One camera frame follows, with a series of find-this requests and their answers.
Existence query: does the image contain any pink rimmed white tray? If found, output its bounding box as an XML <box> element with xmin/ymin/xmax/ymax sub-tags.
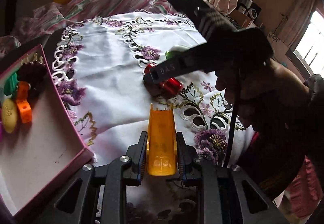
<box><xmin>0</xmin><ymin>43</ymin><xmax>95</xmax><ymax>221</ymax></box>

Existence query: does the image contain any yellow perforated oval object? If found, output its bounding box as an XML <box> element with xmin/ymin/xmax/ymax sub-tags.
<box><xmin>2</xmin><ymin>103</ymin><xmax>18</xmax><ymax>133</ymax></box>

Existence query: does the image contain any orange plastic block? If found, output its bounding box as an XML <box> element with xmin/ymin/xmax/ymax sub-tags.
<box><xmin>16</xmin><ymin>81</ymin><xmax>32</xmax><ymax>123</ymax></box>

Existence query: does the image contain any yellow plastic scoop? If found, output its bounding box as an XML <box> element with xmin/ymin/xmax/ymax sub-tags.
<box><xmin>146</xmin><ymin>105</ymin><xmax>177</xmax><ymax>177</ymax></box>

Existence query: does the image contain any person's right hand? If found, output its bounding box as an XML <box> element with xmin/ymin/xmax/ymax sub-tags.
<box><xmin>215</xmin><ymin>58</ymin><xmax>311</xmax><ymax>136</ymax></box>

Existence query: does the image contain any white green plug-in device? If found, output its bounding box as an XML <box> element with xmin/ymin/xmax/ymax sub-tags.
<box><xmin>165</xmin><ymin>45</ymin><xmax>191</xmax><ymax>60</ymax></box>

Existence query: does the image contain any pink striped bed sheet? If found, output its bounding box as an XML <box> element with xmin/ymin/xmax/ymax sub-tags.
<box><xmin>1</xmin><ymin>0</ymin><xmax>184</xmax><ymax>58</ymax></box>

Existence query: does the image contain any white floral embroidered tablecloth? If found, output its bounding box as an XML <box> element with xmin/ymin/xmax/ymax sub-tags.
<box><xmin>50</xmin><ymin>11</ymin><xmax>254</xmax><ymax>224</ymax></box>

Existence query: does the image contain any green plastic spool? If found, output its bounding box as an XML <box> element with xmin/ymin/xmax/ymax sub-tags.
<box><xmin>4</xmin><ymin>72</ymin><xmax>19</xmax><ymax>96</ymax></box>

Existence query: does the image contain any brown studded block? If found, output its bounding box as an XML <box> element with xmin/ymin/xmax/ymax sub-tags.
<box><xmin>16</xmin><ymin>61</ymin><xmax>47</xmax><ymax>98</ymax></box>

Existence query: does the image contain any black cable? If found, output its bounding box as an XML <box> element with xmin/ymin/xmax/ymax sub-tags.
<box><xmin>222</xmin><ymin>66</ymin><xmax>241</xmax><ymax>168</ymax></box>

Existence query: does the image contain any shiny red metal object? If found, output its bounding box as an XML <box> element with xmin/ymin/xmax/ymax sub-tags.
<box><xmin>144</xmin><ymin>78</ymin><xmax>183</xmax><ymax>99</ymax></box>

